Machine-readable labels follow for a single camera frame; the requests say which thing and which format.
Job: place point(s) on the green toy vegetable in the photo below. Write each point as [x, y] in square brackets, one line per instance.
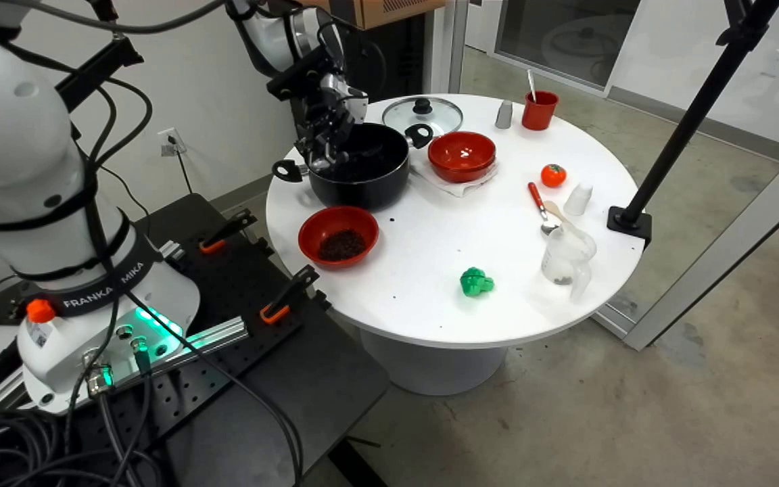
[474, 283]

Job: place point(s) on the glass partition metal frame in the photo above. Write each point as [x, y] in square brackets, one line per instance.
[722, 259]

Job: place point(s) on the white table pedestal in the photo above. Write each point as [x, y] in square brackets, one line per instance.
[433, 369]

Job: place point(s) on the empty red bowl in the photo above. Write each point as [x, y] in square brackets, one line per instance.
[461, 157]

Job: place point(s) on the orange toy tomato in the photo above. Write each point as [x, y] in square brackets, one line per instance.
[553, 178]

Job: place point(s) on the black cooking pot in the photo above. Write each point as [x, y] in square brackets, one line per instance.
[372, 191]

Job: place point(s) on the black tripod pole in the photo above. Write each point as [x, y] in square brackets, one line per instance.
[676, 137]

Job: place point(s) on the white device with orange cap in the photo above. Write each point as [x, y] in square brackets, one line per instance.
[38, 312]

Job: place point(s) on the glass pot lid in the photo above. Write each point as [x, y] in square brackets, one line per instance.
[443, 111]

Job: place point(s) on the cardboard box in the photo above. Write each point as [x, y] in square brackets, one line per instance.
[391, 11]

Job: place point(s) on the red bowl with dark beans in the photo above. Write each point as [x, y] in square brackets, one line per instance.
[318, 237]

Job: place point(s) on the white wall outlet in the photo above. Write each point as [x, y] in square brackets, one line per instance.
[169, 140]

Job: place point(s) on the black cabinet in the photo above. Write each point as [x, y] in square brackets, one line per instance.
[397, 64]

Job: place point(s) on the black perforated breadboard table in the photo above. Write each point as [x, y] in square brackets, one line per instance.
[318, 387]

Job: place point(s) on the white shaker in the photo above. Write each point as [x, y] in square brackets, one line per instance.
[577, 202]

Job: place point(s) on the black orange clamp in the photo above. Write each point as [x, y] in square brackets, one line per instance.
[293, 290]
[227, 235]

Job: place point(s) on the grey shaker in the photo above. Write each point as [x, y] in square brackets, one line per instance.
[504, 116]

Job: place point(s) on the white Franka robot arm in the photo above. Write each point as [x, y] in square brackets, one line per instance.
[11, 137]

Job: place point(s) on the white stick in cup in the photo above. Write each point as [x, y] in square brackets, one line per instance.
[530, 83]

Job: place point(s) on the aluminium rail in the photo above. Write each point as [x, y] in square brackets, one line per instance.
[216, 332]

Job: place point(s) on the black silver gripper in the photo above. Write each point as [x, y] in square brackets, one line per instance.
[339, 101]

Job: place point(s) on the red cup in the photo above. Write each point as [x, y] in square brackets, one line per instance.
[539, 111]

